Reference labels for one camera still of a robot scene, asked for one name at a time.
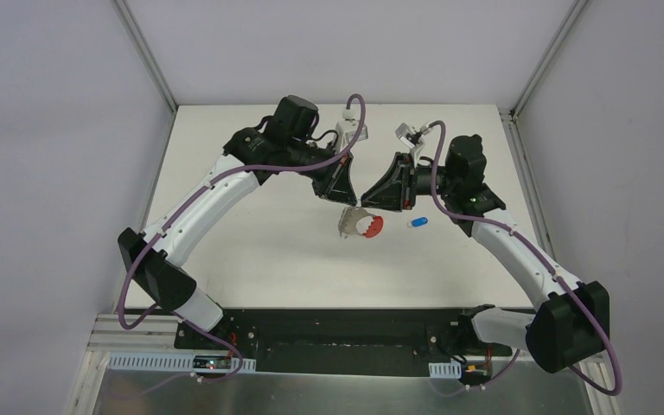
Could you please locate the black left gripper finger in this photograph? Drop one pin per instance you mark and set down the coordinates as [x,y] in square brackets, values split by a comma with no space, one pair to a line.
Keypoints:
[323,181]
[345,196]

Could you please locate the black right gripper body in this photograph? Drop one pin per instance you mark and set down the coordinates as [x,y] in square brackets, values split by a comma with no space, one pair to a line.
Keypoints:
[403,182]

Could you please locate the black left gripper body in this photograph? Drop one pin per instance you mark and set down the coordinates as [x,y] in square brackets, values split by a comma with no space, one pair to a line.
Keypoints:
[328,174]

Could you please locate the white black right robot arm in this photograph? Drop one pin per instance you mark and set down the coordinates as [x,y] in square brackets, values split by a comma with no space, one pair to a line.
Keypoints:
[571,321]

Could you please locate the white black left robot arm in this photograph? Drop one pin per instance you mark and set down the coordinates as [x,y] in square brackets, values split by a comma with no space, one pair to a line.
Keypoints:
[281,142]

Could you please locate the blue key tag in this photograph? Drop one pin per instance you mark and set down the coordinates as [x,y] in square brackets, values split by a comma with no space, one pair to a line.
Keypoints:
[418,222]

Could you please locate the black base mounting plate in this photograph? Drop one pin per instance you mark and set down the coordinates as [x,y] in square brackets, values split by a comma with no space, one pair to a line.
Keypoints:
[386,342]

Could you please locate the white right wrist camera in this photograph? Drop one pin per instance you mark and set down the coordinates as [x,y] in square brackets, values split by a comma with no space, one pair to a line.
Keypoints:
[413,139]

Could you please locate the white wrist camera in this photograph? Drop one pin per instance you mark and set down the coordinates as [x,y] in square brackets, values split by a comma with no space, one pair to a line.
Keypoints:
[413,139]
[346,128]

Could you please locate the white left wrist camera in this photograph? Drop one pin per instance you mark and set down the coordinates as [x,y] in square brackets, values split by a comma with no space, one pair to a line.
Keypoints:
[346,128]

